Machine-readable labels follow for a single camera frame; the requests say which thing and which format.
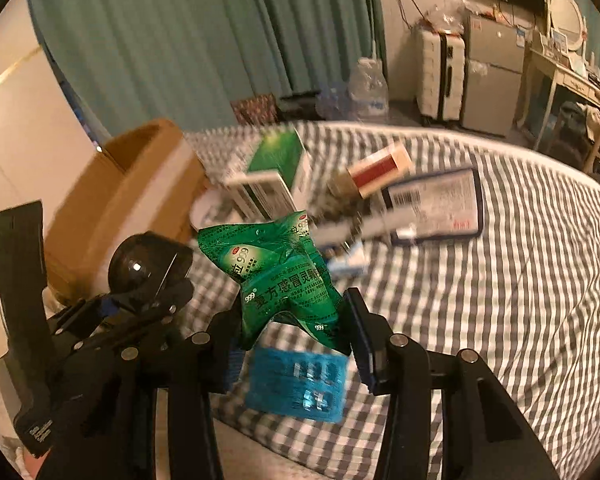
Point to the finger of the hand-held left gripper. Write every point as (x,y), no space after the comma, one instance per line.
(140,342)
(145,305)

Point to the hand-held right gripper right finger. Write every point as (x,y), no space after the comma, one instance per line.
(366,340)

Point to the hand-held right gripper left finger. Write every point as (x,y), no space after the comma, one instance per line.
(230,332)

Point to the green medicine sachet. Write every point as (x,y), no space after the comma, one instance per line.
(275,280)

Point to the small blue and white box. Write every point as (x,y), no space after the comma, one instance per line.
(347,262)

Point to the blue plastic packet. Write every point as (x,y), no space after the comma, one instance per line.
(300,385)

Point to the brown cardboard box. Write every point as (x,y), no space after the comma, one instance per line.
(110,200)

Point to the white round container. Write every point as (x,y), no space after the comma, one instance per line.
(207,210)

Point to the grey checkered bed sheet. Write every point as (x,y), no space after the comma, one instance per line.
(480,300)

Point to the dark-edged flat labelled packet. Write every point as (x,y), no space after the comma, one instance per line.
(435,207)

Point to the green and white medicine box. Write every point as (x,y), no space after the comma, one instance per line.
(272,175)

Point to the red and white box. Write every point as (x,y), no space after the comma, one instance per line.
(380,170)

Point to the patterned gift bag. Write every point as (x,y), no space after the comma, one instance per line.
(254,109)

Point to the clear water bottle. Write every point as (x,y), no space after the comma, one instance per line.
(369,85)

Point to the green curtain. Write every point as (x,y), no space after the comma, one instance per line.
(180,40)

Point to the white suitcase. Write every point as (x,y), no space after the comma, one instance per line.
(440,75)

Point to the silver mini fridge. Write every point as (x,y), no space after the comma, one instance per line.
(495,75)

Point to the dark cloth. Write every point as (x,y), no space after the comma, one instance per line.
(577,125)

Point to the cream dressing table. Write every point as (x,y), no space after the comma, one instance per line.
(555,75)

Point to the clear plastic bags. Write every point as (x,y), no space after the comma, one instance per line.
(445,15)

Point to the white oval mirror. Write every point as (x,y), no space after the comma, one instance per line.
(566,17)

